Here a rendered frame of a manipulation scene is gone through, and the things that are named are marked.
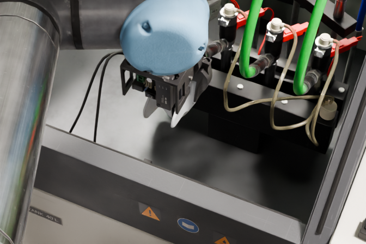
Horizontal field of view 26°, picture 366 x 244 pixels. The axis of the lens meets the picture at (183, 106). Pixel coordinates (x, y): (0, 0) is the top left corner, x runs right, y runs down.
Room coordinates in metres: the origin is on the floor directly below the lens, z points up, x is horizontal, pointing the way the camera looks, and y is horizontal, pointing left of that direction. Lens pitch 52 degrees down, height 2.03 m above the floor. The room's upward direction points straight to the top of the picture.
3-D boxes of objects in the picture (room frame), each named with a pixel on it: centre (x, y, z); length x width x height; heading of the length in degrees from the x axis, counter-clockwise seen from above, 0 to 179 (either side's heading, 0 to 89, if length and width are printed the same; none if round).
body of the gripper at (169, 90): (0.60, 0.02, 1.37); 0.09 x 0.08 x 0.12; 156
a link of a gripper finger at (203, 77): (0.61, -0.01, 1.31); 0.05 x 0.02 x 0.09; 66
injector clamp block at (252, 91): (0.89, -0.11, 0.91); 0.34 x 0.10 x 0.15; 66
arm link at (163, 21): (0.51, 0.03, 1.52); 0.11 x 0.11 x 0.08; 1
